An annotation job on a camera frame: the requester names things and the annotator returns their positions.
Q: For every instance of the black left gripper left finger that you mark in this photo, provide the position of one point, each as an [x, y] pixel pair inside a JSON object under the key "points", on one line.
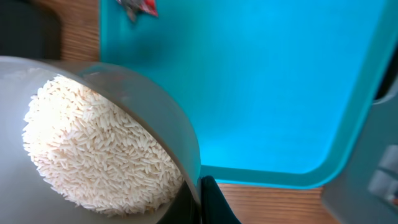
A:
{"points": [[183, 209]]}

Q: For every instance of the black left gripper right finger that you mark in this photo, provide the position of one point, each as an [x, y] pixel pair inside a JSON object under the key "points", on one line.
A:
{"points": [[214, 207]]}

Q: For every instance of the white rice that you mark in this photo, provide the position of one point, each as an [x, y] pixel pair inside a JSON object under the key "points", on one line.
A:
{"points": [[94, 154]]}

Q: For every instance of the grey bowl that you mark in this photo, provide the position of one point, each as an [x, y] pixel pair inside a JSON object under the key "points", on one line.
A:
{"points": [[25, 197]]}

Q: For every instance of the grey dishwasher rack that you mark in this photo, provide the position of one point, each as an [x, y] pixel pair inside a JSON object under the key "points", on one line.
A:
{"points": [[366, 191]]}

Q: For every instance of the teal serving tray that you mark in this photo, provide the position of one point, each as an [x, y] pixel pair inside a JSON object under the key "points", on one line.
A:
{"points": [[276, 90]]}

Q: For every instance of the red silver snack wrapper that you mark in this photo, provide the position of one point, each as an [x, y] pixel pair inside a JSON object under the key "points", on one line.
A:
{"points": [[134, 7]]}

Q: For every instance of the black tray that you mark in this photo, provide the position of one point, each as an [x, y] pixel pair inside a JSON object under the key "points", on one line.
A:
{"points": [[30, 30]]}

